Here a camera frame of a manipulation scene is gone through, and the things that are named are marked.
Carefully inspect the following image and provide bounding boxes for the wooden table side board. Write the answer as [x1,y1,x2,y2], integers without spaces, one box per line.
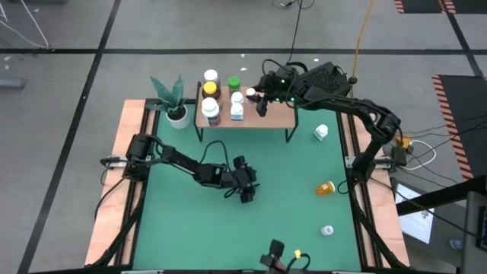
[84,99,153,266]
[348,99,411,267]

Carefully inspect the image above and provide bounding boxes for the white cable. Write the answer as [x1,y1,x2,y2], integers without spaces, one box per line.
[403,139,438,171]

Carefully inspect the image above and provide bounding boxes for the large white bottle purple label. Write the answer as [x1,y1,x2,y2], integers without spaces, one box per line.
[200,97,222,128]

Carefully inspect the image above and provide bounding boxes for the white-capped bottle green label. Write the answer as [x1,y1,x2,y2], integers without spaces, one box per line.
[203,68,221,87]

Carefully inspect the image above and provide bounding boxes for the white floor cables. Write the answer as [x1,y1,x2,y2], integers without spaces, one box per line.
[0,0,51,50]

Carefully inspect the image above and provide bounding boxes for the black metal table frame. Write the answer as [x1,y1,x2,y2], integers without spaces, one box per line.
[91,97,410,274]

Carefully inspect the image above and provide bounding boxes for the green snake plant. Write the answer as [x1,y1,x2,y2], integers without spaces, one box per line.
[146,74,188,115]

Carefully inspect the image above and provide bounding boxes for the white square bottle blue label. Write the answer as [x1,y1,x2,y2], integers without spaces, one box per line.
[229,102,245,123]

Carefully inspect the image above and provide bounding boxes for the orange pill bottle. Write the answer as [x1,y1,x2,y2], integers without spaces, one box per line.
[315,180,337,197]

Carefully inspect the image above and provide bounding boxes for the grey cabinet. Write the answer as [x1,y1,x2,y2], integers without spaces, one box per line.
[459,190,487,274]

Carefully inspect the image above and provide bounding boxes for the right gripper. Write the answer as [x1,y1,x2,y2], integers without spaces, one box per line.
[246,69,290,118]

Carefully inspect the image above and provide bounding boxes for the amber bottle yellow cap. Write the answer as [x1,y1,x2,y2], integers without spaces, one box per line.
[201,81,222,104]

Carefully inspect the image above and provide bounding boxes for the white round plant pot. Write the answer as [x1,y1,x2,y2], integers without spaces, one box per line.
[165,105,190,130]

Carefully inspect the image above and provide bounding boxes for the white screen monitor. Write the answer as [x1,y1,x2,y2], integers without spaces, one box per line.
[394,181,435,245]

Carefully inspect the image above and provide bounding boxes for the black metal beam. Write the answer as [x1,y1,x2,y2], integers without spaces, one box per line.
[395,174,487,217]

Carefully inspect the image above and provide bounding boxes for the grey floor object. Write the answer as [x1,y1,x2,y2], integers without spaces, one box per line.
[0,78,27,91]

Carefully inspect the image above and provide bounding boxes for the wooden shelf black metal frame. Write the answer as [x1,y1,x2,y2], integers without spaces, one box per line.
[193,81,300,144]

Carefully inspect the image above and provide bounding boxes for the black mat orange stripes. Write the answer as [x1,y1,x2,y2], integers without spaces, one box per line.
[393,0,487,15]
[431,74,487,180]

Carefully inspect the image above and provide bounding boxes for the black hanging cable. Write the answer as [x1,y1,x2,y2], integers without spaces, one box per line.
[272,0,317,73]

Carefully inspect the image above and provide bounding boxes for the white-capped bottle pale blue label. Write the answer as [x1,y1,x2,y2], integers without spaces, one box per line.
[313,123,329,142]

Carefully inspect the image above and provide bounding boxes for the yellow hanging cable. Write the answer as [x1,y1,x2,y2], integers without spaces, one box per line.
[350,0,377,83]

